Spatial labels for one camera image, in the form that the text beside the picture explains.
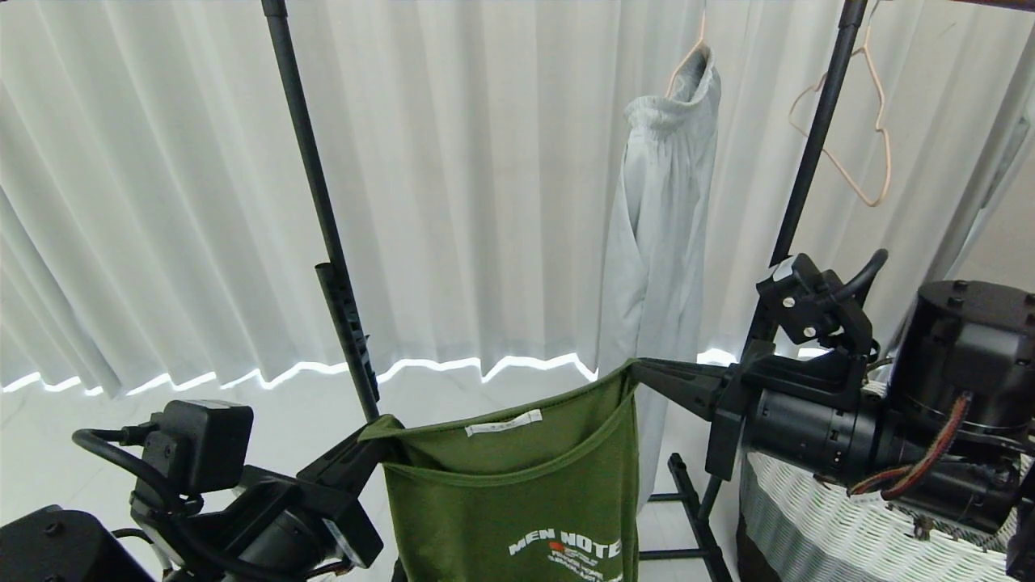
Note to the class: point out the black clothes rack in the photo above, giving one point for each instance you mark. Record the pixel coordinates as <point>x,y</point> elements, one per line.
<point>307,162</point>

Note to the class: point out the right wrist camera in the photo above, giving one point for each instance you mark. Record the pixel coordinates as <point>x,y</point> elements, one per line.
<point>817,311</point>

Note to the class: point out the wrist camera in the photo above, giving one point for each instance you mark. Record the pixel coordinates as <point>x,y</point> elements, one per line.
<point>817,311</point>
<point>202,440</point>

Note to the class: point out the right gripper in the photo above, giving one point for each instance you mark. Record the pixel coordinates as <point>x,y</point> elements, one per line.
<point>808,436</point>

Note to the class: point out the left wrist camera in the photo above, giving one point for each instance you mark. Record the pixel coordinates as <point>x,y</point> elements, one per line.
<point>202,440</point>

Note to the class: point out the pale grey shorts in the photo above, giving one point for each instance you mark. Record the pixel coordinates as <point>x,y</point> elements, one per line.
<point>655,283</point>

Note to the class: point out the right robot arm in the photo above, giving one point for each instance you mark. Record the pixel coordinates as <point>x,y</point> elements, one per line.
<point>962,356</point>

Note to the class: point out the white laundry basket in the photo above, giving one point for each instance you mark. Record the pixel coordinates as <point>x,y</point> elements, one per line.
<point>849,533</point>

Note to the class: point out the white curtain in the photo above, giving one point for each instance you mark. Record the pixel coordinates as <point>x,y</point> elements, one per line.
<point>485,162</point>

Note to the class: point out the pink clothes hanger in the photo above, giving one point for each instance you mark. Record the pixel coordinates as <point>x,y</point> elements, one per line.
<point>873,204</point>
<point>683,69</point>

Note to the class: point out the green garment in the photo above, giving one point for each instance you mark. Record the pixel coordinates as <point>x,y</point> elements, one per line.
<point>501,501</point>

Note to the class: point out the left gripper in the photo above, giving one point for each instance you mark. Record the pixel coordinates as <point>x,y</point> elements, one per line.
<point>283,550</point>

